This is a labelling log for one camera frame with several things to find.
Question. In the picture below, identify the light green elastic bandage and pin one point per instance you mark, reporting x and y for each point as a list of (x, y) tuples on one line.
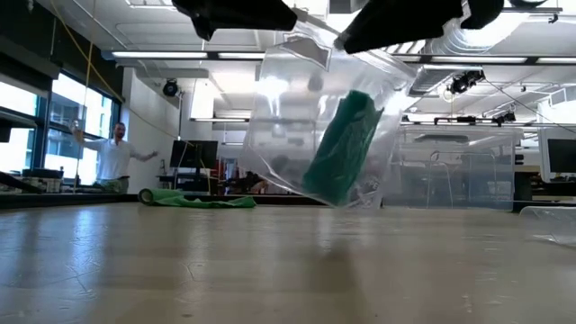
[(180, 200)]

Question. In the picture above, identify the silver ventilation duct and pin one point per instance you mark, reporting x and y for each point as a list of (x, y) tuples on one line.
[(427, 78)]

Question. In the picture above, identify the black monitor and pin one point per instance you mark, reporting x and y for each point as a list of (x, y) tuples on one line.
[(193, 154), (562, 155)]

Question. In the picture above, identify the teal elastic bandage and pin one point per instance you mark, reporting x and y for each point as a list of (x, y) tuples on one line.
[(342, 148)]

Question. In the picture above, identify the large window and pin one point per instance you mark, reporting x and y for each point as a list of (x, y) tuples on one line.
[(81, 135)]

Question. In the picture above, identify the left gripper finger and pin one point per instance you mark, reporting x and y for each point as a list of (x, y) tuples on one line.
[(243, 15)]

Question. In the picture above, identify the black round ceiling fixture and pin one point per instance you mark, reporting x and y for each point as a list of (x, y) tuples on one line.
[(170, 88)]

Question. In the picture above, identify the black overhead camera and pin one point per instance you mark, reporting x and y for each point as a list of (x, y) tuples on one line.
[(465, 81)]

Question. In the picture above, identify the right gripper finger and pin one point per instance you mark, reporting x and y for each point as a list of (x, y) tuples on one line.
[(400, 22)]

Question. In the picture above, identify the person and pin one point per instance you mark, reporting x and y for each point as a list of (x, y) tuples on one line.
[(114, 157)]

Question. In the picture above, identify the black aluminium table frame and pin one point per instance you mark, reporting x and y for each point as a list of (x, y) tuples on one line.
[(67, 200)]

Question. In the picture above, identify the clear plastic storage box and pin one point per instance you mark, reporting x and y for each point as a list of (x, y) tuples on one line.
[(459, 175)]

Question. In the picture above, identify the black ceiling rail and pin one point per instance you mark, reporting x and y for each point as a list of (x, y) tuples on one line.
[(468, 120)]

